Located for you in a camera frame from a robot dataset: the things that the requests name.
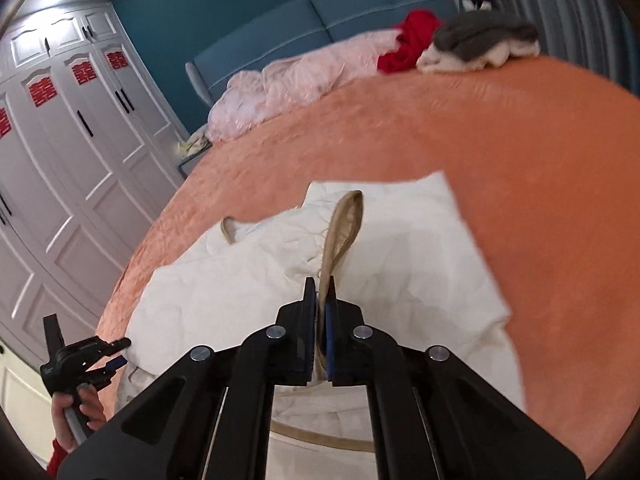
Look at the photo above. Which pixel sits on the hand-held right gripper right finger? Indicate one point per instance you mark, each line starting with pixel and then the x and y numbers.
pixel 332 325

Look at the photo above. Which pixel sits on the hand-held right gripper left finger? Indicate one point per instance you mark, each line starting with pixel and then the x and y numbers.
pixel 311 310

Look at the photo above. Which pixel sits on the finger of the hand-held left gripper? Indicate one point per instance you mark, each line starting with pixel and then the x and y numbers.
pixel 113 364
pixel 118 344

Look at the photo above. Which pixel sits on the cream quilted jacket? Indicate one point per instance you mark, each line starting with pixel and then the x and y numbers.
pixel 425 260

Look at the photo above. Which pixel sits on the person's left forearm red sleeve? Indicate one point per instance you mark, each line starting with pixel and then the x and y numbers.
pixel 57 457

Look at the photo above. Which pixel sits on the person's left hand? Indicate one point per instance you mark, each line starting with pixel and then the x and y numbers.
pixel 92 405

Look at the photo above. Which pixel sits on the white panelled wardrobe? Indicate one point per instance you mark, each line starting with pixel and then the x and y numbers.
pixel 75 185

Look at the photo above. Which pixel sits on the pale yellow cloth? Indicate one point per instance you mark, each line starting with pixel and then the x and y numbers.
pixel 192 142

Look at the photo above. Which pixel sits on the pink floral quilt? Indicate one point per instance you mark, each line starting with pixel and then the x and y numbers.
pixel 280 90

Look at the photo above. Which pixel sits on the red paper decoration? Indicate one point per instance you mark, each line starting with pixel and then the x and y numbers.
pixel 42 92
pixel 84 73
pixel 117 60
pixel 4 122

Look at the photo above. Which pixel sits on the orange velvet bedspread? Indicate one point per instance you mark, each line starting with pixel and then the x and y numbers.
pixel 525 160

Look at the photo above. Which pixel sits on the cream fluffy garment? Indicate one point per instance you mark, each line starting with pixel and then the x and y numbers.
pixel 440 60

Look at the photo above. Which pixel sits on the red garment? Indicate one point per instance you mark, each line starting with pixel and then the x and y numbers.
pixel 412 40

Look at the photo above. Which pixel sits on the blue upholstered headboard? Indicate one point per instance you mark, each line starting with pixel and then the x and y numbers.
pixel 350 10

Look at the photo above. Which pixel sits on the grey fluffy garment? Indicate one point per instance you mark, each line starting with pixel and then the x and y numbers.
pixel 480 35

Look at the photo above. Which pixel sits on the black and white item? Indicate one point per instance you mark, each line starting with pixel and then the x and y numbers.
pixel 475 5

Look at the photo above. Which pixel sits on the grey curtain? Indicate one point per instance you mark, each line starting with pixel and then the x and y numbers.
pixel 565 10

